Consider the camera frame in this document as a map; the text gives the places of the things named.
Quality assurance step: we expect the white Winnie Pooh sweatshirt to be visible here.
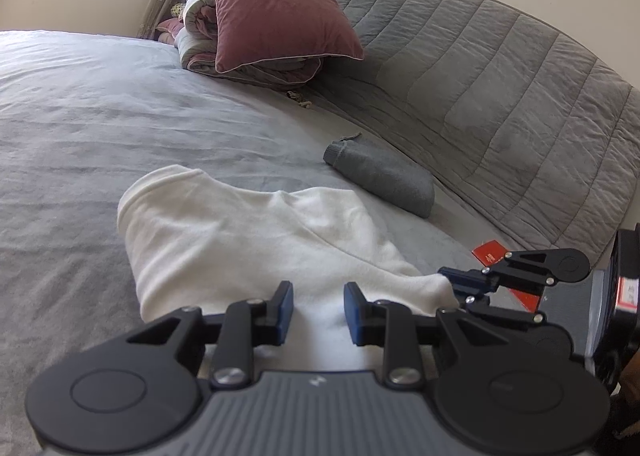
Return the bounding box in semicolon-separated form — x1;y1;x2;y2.
117;165;457;372

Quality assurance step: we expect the red booklet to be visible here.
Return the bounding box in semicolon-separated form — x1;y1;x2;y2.
472;239;541;313

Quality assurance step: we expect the folded grey sweater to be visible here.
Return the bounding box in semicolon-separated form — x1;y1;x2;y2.
323;133;435;219

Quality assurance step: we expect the grey quilted headboard cover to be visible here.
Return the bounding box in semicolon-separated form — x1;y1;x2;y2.
312;0;639;261

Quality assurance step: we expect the folded grey pink quilt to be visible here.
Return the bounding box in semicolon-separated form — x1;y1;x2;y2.
155;0;322;90

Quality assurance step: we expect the dusty pink pillow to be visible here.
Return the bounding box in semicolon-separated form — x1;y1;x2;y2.
207;0;367;75

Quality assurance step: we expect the small beige keychain trinket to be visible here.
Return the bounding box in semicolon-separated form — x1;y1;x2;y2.
285;90;312;109

